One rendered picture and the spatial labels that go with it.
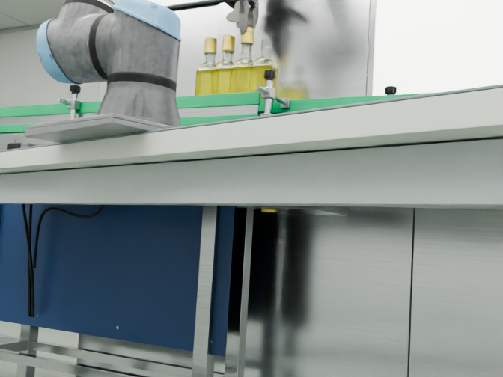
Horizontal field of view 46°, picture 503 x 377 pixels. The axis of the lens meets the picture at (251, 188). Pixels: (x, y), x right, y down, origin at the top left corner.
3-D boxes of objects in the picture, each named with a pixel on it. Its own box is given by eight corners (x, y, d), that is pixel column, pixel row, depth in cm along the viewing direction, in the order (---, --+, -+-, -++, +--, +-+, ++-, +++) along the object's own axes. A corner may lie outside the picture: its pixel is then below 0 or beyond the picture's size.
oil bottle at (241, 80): (254, 138, 162) (260, 61, 164) (245, 135, 157) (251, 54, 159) (236, 139, 164) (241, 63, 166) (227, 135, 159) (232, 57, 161)
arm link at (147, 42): (151, 70, 94) (159, -14, 95) (84, 74, 100) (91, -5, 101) (190, 89, 105) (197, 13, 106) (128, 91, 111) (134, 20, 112)
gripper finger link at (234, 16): (227, 37, 164) (231, 6, 166) (246, 34, 161) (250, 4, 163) (221, 31, 161) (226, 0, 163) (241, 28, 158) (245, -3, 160)
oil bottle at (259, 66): (275, 138, 159) (279, 60, 161) (266, 134, 154) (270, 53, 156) (256, 138, 162) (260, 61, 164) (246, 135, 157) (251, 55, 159)
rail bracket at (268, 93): (290, 131, 150) (293, 81, 151) (262, 117, 135) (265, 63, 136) (279, 131, 151) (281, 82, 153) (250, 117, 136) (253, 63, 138)
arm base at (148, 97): (135, 129, 91) (141, 65, 92) (72, 132, 100) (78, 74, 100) (200, 144, 103) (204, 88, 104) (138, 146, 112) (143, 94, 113)
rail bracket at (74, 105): (80, 133, 168) (84, 86, 169) (61, 128, 161) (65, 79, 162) (69, 133, 170) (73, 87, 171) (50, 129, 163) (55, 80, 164)
